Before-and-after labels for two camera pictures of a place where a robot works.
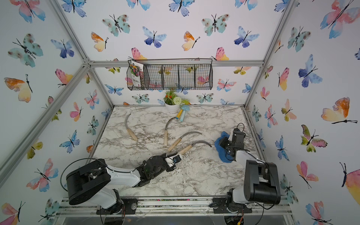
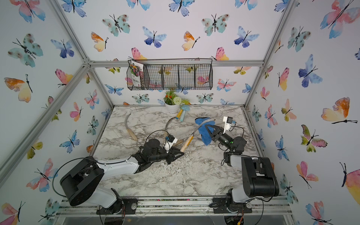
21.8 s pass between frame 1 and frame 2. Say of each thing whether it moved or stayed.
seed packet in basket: stayed
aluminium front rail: stayed
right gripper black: moved
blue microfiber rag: moved
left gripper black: moved
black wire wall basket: stayed
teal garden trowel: stayed
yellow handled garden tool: stayed
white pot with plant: stayed
